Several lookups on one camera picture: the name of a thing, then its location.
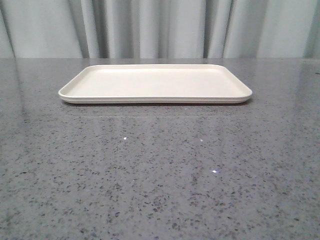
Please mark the cream rectangular plastic tray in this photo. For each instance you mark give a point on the cream rectangular plastic tray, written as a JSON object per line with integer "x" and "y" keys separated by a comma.
{"x": 155, "y": 83}

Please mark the pale grey-green curtain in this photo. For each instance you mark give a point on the pale grey-green curtain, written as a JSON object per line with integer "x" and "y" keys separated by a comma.
{"x": 150, "y": 29}

